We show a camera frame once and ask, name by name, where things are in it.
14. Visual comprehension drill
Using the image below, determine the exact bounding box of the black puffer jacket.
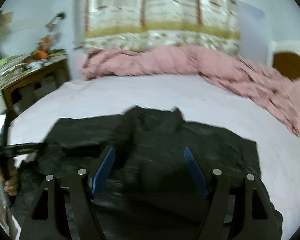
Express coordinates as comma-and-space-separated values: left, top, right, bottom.
11, 107, 283, 239

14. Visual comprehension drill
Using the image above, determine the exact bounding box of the left hand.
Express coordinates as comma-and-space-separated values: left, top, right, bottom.
0, 159, 18, 196

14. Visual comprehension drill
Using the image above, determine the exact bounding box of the wooden side table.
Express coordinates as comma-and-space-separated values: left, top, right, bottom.
1, 53, 70, 119

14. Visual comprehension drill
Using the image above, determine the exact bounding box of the pink bed sheet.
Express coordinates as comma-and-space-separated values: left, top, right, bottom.
9, 75, 300, 239

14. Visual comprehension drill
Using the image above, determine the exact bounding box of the clutter on table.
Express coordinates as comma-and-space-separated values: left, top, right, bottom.
0, 35, 67, 83

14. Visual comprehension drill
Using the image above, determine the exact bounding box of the pink checked quilt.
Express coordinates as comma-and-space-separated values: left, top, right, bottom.
79, 45, 300, 135

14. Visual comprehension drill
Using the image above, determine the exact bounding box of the wooden white headboard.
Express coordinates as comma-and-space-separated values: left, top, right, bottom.
272, 40, 300, 80

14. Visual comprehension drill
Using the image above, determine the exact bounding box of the tree patterned curtain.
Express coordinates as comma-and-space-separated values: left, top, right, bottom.
77, 0, 241, 55

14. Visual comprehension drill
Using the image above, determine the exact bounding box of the pink wall lamp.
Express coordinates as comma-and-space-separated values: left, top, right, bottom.
45, 11, 66, 32

